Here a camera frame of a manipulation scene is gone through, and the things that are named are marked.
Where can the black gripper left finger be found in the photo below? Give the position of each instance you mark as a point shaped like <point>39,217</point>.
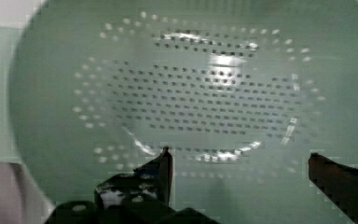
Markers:
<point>153,179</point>

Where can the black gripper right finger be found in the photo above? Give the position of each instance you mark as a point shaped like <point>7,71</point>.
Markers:
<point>338,182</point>

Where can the green oval strainer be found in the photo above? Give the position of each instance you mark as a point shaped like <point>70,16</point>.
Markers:
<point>241,92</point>

